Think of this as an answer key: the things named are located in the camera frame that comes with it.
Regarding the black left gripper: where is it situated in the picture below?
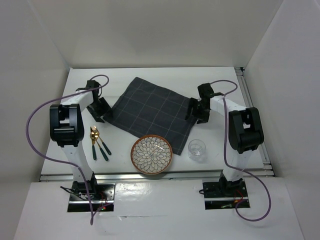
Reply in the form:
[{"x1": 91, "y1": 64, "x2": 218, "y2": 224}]
[{"x1": 86, "y1": 97, "x2": 112, "y2": 123}]

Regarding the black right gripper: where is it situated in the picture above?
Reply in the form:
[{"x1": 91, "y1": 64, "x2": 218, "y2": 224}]
[{"x1": 185, "y1": 97, "x2": 211, "y2": 124}]

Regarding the clear drinking glass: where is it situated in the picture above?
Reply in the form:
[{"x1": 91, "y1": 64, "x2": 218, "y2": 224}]
[{"x1": 188, "y1": 139, "x2": 207, "y2": 163}]

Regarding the dark grey checked cloth napkin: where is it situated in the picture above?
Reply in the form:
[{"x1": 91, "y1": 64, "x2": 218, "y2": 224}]
[{"x1": 104, "y1": 77, "x2": 197, "y2": 156}]

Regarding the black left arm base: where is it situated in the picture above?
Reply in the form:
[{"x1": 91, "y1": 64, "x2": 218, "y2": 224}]
[{"x1": 60, "y1": 183, "x2": 116, "y2": 204}]

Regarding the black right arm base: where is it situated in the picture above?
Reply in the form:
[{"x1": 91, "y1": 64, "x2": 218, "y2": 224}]
[{"x1": 198, "y1": 181, "x2": 248, "y2": 199}]

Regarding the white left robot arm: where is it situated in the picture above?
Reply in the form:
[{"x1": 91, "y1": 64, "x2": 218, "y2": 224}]
[{"x1": 49, "y1": 78, "x2": 113, "y2": 200}]

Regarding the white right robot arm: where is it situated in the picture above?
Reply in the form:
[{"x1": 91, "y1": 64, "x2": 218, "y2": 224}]
[{"x1": 103, "y1": 78, "x2": 264, "y2": 197}]

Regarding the floral patterned ceramic plate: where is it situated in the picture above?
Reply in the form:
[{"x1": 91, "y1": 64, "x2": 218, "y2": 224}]
[{"x1": 130, "y1": 134, "x2": 173, "y2": 175}]

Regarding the gold fork green handle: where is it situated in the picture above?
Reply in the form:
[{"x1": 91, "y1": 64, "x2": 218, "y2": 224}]
[{"x1": 90, "y1": 127, "x2": 97, "y2": 161}]

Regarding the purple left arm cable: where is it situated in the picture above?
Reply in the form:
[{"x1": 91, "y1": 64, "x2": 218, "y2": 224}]
[{"x1": 26, "y1": 74, "x2": 110, "y2": 226}]

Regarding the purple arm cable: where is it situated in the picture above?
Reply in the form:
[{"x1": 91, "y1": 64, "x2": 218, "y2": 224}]
[
  {"x1": 26, "y1": 74, "x2": 110, "y2": 226},
  {"x1": 209, "y1": 79, "x2": 272, "y2": 222}
]

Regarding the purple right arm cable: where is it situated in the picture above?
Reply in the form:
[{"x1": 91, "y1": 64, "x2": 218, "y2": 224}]
[{"x1": 209, "y1": 79, "x2": 272, "y2": 222}]

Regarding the aluminium front table rail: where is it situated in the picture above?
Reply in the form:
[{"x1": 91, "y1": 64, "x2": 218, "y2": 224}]
[{"x1": 39, "y1": 165, "x2": 275, "y2": 182}]

